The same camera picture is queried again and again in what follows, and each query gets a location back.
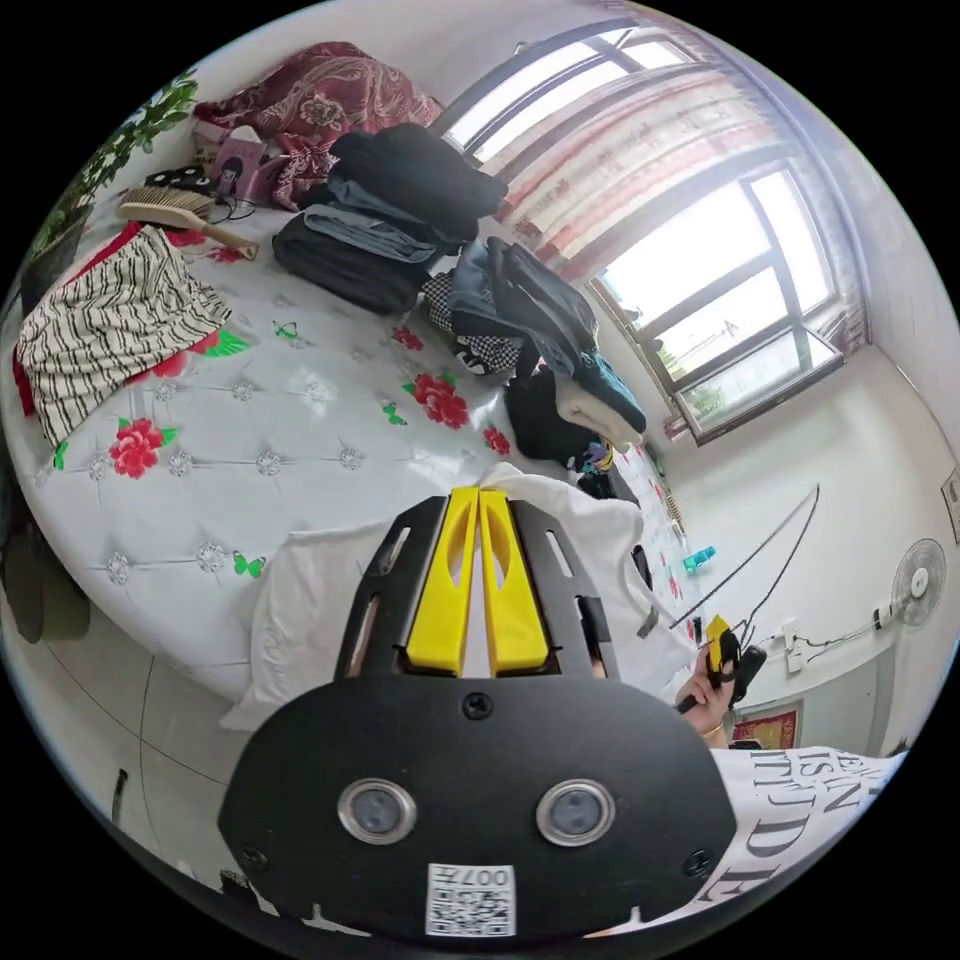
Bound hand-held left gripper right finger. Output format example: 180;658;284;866
479;490;550;675

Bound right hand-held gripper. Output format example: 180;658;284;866
674;614;769;714

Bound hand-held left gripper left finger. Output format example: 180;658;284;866
407;486;480;674

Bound white short sleeve shirt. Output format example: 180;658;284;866
221;461;700;733

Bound person's right hand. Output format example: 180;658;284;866
678;653;735;745

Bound person's body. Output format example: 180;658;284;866
701;738;913;905

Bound white standing fan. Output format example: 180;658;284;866
872;537;948;633

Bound bed with floral sheet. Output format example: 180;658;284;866
13;191;695;710

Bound heap of mixed clothes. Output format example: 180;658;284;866
419;236;650;493

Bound window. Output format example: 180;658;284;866
438;20;868;448

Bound pile of dark folded clothes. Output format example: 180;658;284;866
272;122;510;316

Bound black and white striped garment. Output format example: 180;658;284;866
14;223;232;449

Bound wooden bed brush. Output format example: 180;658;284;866
116;185;260;262

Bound pink box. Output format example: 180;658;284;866
212;137;265;200

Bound red and white patterned curtain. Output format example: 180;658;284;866
491;59;800;283

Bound dark red patterned quilt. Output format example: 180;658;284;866
193;41;445;213

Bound green leafy plant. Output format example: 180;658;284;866
20;69;200;305

